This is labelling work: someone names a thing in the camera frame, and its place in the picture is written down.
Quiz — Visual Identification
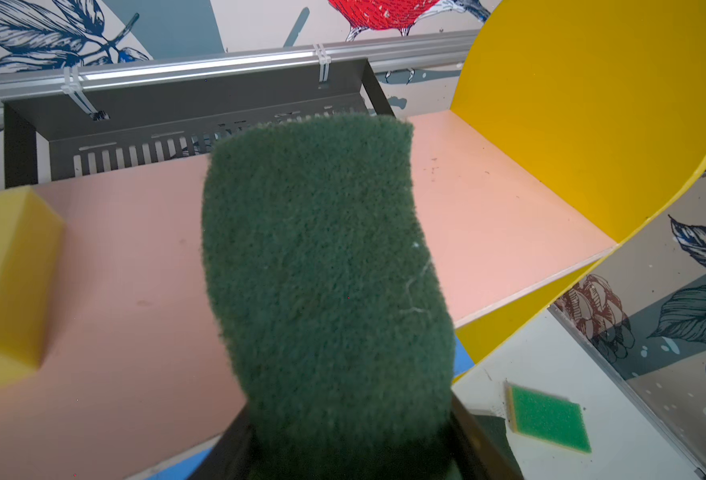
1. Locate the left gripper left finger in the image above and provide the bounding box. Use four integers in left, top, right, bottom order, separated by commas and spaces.
188, 406, 254, 480

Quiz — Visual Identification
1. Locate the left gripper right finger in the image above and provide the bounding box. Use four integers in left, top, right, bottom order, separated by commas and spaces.
450, 395, 509, 480

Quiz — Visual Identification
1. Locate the dark green wavy sponge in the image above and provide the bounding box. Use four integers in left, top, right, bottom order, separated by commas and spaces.
474, 415, 523, 477
202, 114, 455, 479

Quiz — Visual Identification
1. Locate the plain yellow sponge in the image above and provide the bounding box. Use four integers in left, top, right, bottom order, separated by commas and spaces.
0, 186, 64, 387

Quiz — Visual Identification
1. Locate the yellow shelf unit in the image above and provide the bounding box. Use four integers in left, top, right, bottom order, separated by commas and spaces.
0, 1, 706, 479

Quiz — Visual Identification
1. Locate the bright green flat sponge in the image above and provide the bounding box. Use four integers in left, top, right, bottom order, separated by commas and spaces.
505, 383, 592, 454

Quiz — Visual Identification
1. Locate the black perforated metal tray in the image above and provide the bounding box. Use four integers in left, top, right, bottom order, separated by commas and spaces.
3, 60, 393, 188

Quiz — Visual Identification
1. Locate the horizontal aluminium frame bar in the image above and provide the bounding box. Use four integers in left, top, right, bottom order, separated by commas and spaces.
0, 30, 479, 124

